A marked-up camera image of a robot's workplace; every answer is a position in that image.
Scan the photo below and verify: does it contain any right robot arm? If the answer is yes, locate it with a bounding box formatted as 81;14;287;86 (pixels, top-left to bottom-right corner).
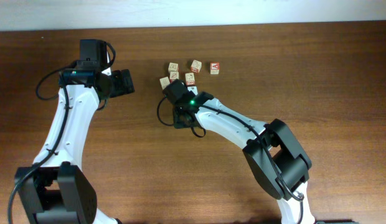
162;80;315;223

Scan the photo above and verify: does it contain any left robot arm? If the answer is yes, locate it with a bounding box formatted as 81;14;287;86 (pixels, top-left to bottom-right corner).
7;39;134;223

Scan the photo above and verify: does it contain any wooden block center red base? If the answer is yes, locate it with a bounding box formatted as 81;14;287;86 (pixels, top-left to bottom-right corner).
185;73;195;86

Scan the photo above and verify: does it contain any wooden block far left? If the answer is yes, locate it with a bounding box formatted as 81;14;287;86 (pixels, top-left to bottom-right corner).
159;77;171;90

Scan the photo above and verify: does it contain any wooden block leaf picture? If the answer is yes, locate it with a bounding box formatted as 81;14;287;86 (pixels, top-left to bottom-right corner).
169;71;179;83

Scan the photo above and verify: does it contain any wooden block red side top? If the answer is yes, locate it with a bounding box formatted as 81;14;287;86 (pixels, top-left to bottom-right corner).
191;60;202;73

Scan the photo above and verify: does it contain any wooden block top left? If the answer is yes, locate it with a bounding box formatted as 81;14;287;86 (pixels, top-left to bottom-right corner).
167;62;179;73

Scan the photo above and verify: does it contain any wooden block red letter A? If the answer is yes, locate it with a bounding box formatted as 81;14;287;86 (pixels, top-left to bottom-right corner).
210;62;220;75

